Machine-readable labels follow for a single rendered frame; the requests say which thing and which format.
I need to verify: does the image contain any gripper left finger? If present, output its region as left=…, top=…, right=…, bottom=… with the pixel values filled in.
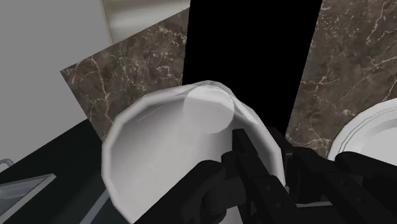
left=134, top=128, right=307, bottom=224

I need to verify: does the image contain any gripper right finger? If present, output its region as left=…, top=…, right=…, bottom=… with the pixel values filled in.
left=268, top=126, right=397, bottom=224

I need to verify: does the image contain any white bowl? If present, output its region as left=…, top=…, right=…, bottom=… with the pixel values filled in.
left=101, top=80, right=286, bottom=224

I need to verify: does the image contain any white plate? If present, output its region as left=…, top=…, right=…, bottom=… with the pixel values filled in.
left=327, top=98, right=397, bottom=167

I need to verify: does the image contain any grey metal sink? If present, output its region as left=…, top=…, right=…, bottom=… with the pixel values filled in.
left=0, top=158, right=57, bottom=224

